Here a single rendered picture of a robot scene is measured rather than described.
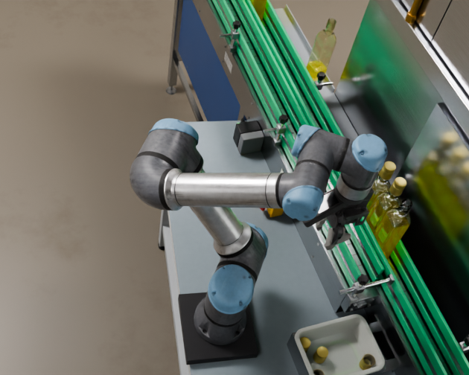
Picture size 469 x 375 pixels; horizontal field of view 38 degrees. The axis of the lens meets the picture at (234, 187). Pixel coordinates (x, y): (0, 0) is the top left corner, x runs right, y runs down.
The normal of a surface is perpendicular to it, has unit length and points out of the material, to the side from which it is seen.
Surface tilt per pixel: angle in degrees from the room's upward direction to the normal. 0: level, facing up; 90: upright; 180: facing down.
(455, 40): 90
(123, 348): 0
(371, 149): 0
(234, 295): 9
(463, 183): 90
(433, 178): 90
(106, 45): 0
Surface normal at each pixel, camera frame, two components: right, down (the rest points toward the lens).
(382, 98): -0.93, 0.18
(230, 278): 0.12, -0.47
